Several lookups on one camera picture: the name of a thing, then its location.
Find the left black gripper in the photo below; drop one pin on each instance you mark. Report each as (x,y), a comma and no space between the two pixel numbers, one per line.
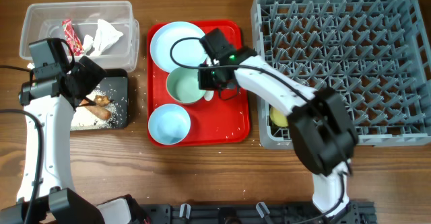
(91,79)

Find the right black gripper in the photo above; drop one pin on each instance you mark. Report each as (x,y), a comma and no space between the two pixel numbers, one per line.
(204,82)

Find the brown food scrap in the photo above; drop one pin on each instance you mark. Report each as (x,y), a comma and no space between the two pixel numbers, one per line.
(101,101)

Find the orange carrot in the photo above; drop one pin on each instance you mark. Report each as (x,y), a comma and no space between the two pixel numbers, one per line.
(99,112)

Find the pile of white rice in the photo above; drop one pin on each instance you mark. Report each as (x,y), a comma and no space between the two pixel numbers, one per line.
(85,120)

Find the white plastic spoon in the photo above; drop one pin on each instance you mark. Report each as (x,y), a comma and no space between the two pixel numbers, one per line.
(209,93)

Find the mint green bowl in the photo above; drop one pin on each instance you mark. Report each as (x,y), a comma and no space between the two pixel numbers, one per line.
(182,85)

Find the white round plate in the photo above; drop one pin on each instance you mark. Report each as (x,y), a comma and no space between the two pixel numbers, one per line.
(187,52)

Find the light blue bowl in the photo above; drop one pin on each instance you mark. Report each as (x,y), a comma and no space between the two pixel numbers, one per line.
(169,124)

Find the red snack wrapper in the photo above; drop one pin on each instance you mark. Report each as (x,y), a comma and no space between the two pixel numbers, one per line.
(72,38)

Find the white napkin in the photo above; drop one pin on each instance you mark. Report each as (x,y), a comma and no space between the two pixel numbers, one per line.
(106,36)

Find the yellow plastic cup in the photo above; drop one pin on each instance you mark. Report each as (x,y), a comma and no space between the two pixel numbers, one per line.
(277,117)

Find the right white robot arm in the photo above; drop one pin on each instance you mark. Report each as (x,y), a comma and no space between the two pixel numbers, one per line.
(321,131)

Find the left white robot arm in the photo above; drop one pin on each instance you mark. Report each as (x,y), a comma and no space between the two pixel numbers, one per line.
(58,85)

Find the black waste tray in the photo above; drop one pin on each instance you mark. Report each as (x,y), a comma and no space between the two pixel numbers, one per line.
(115,85)

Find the clear plastic waste bin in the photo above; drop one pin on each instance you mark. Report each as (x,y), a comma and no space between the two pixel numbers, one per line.
(43,20)

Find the grey dishwasher rack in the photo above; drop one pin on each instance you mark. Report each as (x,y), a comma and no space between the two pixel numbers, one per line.
(375,53)

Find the red serving tray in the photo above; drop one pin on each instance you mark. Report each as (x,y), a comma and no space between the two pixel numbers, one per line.
(223,119)

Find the small white paper scrap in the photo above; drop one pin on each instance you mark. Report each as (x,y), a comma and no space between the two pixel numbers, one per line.
(88,43)

